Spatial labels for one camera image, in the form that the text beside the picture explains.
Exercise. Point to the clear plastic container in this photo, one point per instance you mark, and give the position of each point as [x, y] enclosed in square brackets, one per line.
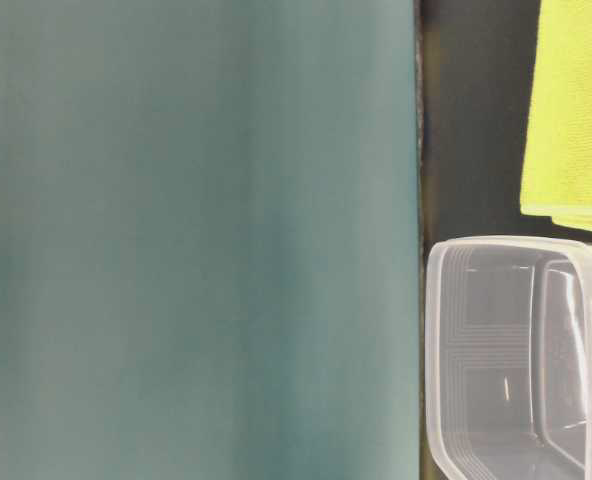
[508, 358]

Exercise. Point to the yellow folded towel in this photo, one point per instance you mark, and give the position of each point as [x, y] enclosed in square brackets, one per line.
[557, 168]

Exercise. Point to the teal green curtain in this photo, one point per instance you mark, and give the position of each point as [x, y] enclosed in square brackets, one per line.
[208, 240]

